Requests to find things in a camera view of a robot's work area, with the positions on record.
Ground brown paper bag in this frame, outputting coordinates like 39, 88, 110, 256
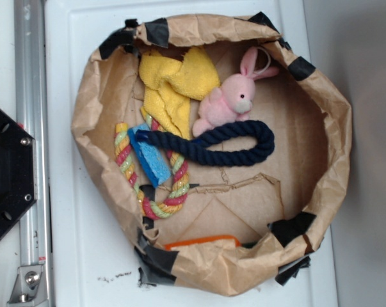
71, 13, 352, 296

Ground blue sponge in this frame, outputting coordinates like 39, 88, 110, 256
127, 123, 171, 188

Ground pink plush bunny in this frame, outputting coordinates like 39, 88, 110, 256
192, 47, 279, 137

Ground yellow cloth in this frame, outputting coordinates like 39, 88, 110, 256
139, 47, 220, 139

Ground orange object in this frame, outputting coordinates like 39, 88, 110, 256
165, 235, 241, 251

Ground dark blue rope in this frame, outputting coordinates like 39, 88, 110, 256
135, 120, 275, 167

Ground multicoloured twisted rope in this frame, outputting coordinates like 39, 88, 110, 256
113, 106, 190, 220

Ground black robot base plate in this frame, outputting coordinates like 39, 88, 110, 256
0, 109, 36, 240

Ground metal corner bracket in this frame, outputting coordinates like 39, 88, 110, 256
6, 264, 49, 306

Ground aluminium rail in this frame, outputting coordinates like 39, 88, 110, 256
13, 0, 55, 307

